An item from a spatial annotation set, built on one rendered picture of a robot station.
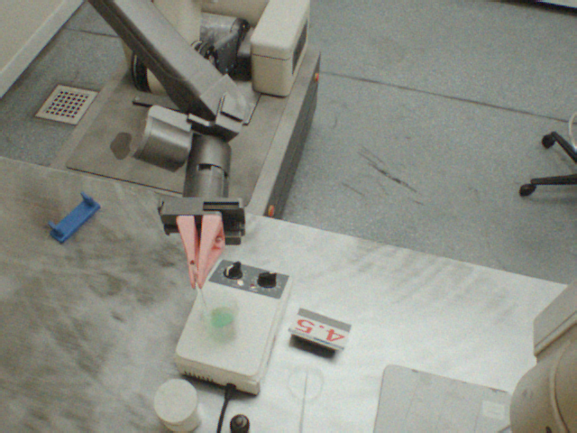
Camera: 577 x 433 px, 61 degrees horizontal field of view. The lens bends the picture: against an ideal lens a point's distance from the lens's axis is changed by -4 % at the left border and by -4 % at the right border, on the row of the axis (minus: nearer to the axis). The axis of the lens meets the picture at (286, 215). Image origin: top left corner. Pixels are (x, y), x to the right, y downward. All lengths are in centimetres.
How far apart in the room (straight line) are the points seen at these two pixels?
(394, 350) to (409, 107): 158
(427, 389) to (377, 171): 130
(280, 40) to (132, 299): 98
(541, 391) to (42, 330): 75
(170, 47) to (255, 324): 40
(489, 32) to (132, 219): 226
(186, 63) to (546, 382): 54
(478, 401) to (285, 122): 109
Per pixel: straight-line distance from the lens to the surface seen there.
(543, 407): 38
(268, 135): 160
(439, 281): 92
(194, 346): 74
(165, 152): 64
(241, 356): 73
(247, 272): 84
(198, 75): 69
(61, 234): 98
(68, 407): 86
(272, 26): 166
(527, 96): 256
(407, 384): 82
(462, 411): 83
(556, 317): 41
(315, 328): 82
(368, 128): 217
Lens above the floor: 153
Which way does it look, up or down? 55 degrees down
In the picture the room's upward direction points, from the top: 2 degrees clockwise
